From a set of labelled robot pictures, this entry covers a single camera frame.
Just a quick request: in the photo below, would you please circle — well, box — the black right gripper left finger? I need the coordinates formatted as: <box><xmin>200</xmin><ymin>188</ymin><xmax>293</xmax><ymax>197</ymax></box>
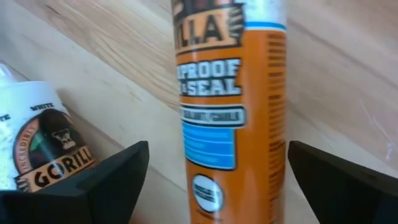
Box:
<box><xmin>0</xmin><ymin>140</ymin><xmax>150</xmax><ymax>224</ymax></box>

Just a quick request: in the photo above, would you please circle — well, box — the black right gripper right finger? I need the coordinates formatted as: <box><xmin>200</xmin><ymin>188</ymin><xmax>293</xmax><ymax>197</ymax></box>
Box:
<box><xmin>287</xmin><ymin>140</ymin><xmax>398</xmax><ymax>224</ymax></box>

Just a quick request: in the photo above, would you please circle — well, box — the white Gorilla sealant tube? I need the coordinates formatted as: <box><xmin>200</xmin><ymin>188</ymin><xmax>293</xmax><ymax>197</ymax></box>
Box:
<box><xmin>0</xmin><ymin>61</ymin><xmax>96</xmax><ymax>193</ymax></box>

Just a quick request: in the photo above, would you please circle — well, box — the orange Gorilla sealant tube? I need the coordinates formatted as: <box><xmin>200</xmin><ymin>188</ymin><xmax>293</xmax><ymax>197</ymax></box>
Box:
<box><xmin>170</xmin><ymin>0</ymin><xmax>288</xmax><ymax>224</ymax></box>

